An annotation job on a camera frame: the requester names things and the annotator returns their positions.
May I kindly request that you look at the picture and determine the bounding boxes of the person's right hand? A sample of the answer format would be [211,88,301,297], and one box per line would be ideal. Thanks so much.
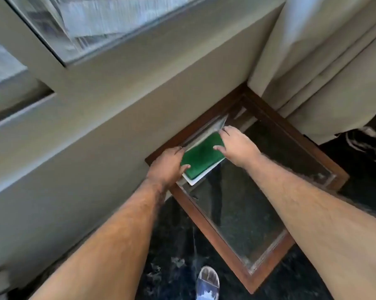
[213,126,262,168]

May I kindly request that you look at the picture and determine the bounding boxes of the person's left forearm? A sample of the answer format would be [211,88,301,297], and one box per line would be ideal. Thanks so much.
[29,178,176,300]

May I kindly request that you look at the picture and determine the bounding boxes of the wooden glass-top table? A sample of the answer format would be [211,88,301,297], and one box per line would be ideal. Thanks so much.
[145,82,350,294]

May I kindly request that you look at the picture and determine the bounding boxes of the green book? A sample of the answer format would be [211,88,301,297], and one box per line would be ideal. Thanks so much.
[181,132,227,186]

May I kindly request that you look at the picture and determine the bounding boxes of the black and white shoes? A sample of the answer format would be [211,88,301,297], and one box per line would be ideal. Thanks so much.
[344,104,376,175]

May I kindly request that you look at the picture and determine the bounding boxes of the beige curtain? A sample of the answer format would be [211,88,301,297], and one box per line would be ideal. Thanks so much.
[247,0,376,146]

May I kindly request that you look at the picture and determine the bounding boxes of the person's left hand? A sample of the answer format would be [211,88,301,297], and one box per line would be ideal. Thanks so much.
[146,146,192,193]

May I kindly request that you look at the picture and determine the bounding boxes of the person's white slipper foot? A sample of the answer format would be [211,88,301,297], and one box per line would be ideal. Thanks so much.
[196,266,220,300]

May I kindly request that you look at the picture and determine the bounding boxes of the window with beige frame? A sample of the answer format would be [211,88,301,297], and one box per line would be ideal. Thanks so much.
[0,0,213,130]

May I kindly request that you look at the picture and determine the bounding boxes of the person's right forearm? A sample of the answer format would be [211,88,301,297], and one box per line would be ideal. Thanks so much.
[244,152,376,300]

